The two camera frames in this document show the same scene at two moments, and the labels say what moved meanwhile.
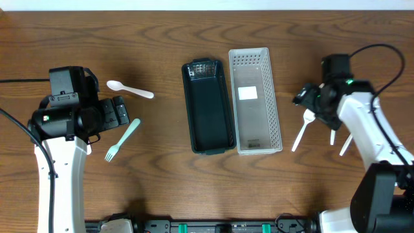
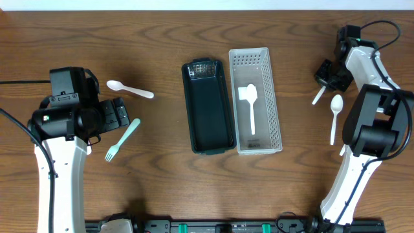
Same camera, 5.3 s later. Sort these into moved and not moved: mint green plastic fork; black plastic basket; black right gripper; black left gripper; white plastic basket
Moved: black right gripper
Not moved: black left gripper; white plastic basket; mint green plastic fork; black plastic basket
